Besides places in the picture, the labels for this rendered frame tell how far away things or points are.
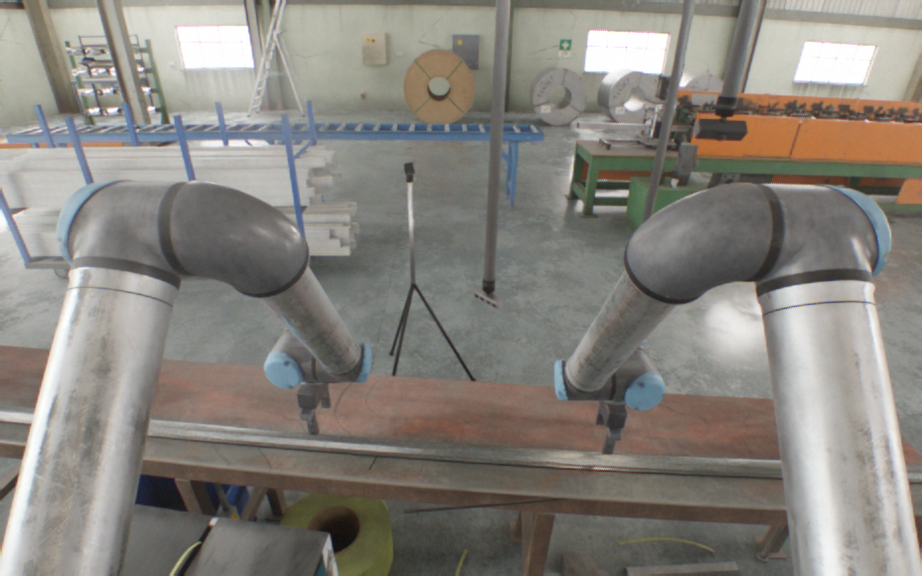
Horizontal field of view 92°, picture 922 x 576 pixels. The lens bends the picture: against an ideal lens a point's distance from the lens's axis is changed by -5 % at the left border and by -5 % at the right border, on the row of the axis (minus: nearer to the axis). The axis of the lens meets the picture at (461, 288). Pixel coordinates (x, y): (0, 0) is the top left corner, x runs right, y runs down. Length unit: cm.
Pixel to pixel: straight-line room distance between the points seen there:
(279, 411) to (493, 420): 69
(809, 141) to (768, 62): 906
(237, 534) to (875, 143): 704
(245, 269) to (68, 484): 28
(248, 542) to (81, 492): 88
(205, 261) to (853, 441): 71
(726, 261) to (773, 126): 579
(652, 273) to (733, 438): 117
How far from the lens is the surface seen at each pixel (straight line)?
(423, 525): 228
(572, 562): 220
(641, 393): 109
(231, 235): 61
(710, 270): 60
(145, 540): 157
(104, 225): 66
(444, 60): 1077
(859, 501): 61
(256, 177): 399
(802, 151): 666
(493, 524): 229
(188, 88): 1468
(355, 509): 213
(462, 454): 143
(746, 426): 180
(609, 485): 145
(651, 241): 61
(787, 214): 61
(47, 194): 490
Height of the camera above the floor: 189
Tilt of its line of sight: 29 degrees down
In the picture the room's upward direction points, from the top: 1 degrees clockwise
